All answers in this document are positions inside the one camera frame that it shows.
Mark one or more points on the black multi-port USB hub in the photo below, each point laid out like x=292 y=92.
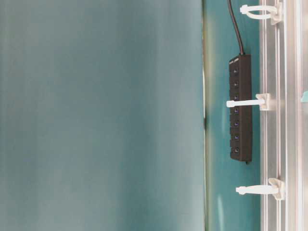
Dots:
x=240 y=116

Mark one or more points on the aluminium extrusion rail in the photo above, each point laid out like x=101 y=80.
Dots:
x=284 y=127

